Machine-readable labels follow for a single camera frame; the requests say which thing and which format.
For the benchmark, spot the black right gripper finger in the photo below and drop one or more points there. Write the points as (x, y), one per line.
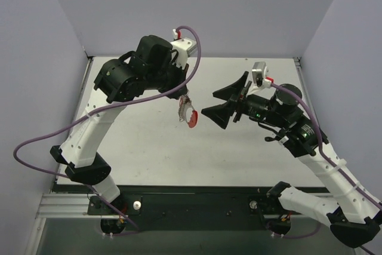
(234, 92)
(221, 114)

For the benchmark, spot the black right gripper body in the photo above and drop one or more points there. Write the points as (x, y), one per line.
(237, 103)

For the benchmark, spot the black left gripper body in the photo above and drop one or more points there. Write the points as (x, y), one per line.
(178, 88)

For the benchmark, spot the red round key tag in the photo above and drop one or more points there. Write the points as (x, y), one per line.
(193, 119)

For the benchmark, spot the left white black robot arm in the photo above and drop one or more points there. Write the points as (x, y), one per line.
(156, 64)

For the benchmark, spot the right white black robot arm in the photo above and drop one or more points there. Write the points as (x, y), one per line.
(352, 214)

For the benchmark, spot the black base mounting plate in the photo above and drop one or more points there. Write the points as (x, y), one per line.
(188, 208)

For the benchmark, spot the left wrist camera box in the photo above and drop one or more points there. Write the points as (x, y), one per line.
(184, 48)

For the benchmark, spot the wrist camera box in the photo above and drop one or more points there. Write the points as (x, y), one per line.
(259, 75)
(184, 48)

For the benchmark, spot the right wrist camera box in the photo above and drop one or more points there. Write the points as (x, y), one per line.
(259, 75)

